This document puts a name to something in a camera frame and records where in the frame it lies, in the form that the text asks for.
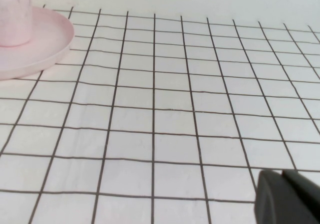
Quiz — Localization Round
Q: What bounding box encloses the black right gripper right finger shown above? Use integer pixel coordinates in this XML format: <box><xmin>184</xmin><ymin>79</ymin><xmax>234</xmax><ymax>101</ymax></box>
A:
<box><xmin>281</xmin><ymin>169</ymin><xmax>320</xmax><ymax>211</ymax></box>

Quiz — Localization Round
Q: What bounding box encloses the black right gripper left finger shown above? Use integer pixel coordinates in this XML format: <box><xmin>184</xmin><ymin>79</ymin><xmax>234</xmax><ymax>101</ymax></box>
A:
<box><xmin>253</xmin><ymin>169</ymin><xmax>320</xmax><ymax>224</ymax></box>

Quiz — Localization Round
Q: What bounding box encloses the pale pink plastic cup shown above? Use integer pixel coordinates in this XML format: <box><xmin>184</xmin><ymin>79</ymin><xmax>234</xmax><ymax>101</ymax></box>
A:
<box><xmin>0</xmin><ymin>0</ymin><xmax>34</xmax><ymax>47</ymax></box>

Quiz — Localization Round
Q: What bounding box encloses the pale pink round plate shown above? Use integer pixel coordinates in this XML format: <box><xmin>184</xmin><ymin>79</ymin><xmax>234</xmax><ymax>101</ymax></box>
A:
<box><xmin>0</xmin><ymin>5</ymin><xmax>76</xmax><ymax>81</ymax></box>

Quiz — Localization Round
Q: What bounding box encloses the white black-grid tablecloth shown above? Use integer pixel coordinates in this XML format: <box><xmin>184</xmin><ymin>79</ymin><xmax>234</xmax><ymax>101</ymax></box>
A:
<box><xmin>0</xmin><ymin>4</ymin><xmax>320</xmax><ymax>224</ymax></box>

